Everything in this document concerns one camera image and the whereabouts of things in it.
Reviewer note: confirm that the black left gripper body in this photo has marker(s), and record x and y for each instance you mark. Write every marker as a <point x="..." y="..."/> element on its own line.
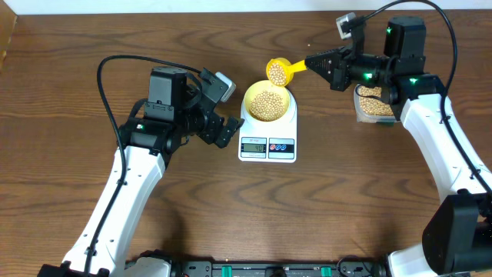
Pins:
<point x="206" y="127"/>

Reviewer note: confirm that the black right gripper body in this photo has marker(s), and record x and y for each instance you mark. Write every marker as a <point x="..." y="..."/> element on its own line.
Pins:
<point x="365" y="68"/>

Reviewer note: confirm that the yellow measuring scoop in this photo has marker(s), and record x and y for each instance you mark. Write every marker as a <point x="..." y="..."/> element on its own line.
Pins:
<point x="290" y="69"/>

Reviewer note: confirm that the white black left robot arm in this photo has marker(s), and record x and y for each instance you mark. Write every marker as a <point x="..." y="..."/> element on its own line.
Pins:
<point x="179" y="105"/>

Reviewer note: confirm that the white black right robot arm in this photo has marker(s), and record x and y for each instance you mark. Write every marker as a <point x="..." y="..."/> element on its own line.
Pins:
<point x="458" y="237"/>

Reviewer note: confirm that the white digital kitchen scale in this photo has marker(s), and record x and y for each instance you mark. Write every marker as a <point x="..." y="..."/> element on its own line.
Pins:
<point x="269" y="141"/>

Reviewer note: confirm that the pale yellow bowl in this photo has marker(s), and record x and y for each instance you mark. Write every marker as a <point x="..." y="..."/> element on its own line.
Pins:
<point x="260" y="86"/>

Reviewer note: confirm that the soybeans in bowl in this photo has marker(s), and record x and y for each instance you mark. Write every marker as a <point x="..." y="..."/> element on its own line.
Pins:
<point x="268" y="106"/>

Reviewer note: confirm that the soybeans pile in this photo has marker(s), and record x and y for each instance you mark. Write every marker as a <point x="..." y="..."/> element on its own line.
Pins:
<point x="370" y="105"/>

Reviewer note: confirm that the clear plastic container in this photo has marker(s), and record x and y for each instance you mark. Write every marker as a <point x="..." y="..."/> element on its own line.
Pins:
<point x="365" y="118"/>

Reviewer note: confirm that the green tape piece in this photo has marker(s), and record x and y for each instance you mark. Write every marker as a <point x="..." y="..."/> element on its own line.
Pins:
<point x="386" y="123"/>

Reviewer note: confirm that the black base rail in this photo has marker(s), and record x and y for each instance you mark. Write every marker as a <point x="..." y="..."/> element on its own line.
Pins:
<point x="276" y="269"/>

